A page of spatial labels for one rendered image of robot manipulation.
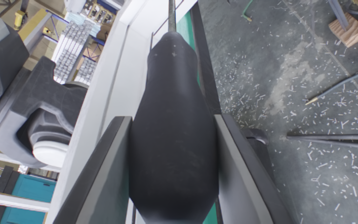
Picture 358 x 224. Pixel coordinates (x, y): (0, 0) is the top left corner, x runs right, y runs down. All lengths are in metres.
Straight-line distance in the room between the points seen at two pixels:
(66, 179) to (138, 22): 0.26
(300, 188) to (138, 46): 0.90
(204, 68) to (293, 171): 0.89
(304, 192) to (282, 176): 0.12
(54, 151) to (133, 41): 0.24
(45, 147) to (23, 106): 0.09
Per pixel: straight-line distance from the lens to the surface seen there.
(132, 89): 0.27
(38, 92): 0.41
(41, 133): 0.43
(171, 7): 0.18
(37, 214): 3.80
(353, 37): 1.23
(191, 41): 0.27
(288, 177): 1.08
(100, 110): 0.23
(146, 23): 0.36
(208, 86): 0.22
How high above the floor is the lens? 0.97
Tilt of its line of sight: 31 degrees down
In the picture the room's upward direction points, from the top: 63 degrees counter-clockwise
